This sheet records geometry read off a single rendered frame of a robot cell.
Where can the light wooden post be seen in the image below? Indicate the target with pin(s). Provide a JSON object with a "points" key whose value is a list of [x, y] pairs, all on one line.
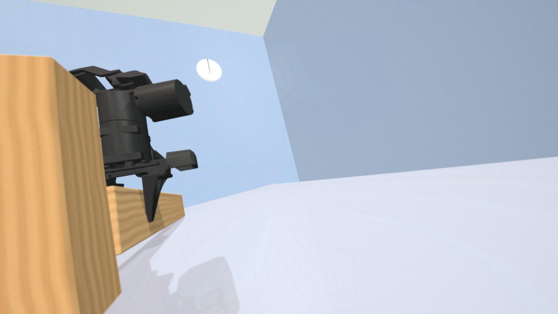
{"points": [[57, 251]]}

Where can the wooden board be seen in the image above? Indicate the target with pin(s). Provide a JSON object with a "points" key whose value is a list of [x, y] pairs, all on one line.
{"points": [[128, 216]]}

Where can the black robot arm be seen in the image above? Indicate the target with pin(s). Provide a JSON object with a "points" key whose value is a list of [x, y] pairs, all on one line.
{"points": [[134, 96]]}

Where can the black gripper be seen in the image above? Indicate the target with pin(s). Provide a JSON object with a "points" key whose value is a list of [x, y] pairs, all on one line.
{"points": [[126, 151]]}

